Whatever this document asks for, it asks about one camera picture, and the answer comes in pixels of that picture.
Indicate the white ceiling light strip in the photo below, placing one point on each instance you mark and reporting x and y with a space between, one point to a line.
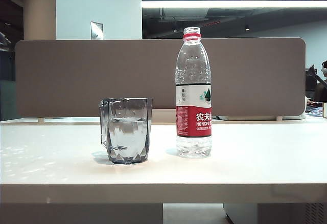
230 4

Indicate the small beige box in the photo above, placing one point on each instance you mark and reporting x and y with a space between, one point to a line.
325 109

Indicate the clear red-label water bottle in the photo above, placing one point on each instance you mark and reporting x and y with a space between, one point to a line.
194 121

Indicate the clear faceted glass mug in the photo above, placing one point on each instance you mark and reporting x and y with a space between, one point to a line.
127 142

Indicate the seated person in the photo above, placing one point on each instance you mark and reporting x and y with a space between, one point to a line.
322 91

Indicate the brown desk divider panel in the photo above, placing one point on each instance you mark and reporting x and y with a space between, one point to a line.
76 80

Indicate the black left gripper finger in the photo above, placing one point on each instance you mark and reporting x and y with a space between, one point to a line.
3 41

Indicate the black ceiling spotlight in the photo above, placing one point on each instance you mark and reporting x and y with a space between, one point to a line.
246 27

